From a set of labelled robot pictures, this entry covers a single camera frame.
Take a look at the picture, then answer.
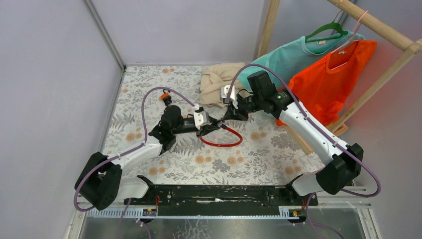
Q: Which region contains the orange t-shirt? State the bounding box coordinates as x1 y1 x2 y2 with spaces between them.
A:
274 39 378 125

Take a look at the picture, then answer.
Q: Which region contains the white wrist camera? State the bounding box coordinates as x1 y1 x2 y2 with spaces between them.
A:
220 85 238 109
193 106 211 130

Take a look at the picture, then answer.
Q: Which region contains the floral patterned mat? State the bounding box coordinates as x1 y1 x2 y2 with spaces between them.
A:
103 66 323 185

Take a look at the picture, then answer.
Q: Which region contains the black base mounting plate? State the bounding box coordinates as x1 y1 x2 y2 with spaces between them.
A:
124 184 318 216

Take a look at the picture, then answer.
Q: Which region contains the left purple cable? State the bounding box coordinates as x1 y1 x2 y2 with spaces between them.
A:
73 87 200 239

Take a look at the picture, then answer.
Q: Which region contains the beige crumpled cloth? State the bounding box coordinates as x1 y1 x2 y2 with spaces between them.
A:
199 62 245 107

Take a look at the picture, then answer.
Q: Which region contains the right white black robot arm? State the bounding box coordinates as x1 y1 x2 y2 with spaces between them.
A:
220 71 364 205

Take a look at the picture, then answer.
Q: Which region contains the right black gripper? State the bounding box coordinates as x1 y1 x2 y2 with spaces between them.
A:
224 93 263 121

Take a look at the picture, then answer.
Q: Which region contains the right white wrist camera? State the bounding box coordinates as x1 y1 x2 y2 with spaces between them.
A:
220 85 238 109

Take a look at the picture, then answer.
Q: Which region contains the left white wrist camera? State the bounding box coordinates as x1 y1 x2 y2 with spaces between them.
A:
193 106 211 130

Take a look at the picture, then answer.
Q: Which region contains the teal t-shirt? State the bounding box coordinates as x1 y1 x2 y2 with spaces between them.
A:
237 31 378 103

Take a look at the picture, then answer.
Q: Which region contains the red cable lock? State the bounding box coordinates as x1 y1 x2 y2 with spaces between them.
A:
199 124 243 148

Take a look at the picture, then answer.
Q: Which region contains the pink clothes hanger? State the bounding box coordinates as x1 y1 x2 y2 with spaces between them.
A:
329 10 368 53

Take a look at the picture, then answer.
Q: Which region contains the wooden clothes rack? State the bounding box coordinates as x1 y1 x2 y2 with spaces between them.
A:
254 0 422 156

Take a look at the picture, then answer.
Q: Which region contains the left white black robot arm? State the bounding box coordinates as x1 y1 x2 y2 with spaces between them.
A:
74 106 223 211

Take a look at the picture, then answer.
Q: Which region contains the green clothes hanger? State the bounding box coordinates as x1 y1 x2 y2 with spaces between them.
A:
305 9 349 42

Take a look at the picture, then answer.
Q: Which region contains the aluminium frame rail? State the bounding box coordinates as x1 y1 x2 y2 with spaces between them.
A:
82 0 126 71

